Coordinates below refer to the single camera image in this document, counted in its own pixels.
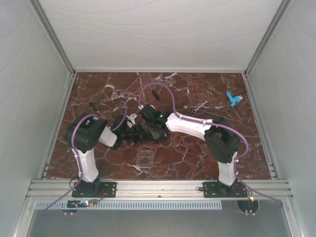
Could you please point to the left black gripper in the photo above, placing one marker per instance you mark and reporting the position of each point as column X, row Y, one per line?
column 144, row 137

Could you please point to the black fuse box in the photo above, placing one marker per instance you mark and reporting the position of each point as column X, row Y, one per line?
column 160, row 135

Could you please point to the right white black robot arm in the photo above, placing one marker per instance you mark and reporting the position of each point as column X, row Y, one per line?
column 220, row 140

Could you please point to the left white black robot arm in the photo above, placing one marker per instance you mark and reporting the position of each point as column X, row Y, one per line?
column 85, row 132

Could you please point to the clear plastic fuse box cover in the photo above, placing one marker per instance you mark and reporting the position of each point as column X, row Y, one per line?
column 145, row 158

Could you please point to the small black screwdriver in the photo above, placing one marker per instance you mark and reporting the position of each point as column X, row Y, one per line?
column 156, row 95

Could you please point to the silver wrench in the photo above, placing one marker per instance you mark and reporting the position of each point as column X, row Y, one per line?
column 200, row 106

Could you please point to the yellow black screwdriver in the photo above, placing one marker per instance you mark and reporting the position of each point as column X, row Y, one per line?
column 95, row 109

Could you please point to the blue plastic fitting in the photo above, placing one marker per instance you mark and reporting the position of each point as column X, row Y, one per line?
column 234, row 99

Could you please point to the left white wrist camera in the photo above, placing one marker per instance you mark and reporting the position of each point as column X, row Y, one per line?
column 131, row 120

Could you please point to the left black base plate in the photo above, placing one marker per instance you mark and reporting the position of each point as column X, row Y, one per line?
column 96, row 189

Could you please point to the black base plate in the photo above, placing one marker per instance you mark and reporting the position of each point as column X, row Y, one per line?
column 96, row 189
column 219, row 190

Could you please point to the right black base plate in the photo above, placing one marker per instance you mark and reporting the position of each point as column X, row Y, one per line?
column 219, row 190

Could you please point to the aluminium mounting rail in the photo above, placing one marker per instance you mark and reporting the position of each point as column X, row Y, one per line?
column 155, row 189

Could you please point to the grey slotted cable duct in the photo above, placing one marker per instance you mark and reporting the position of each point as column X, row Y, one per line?
column 133, row 205

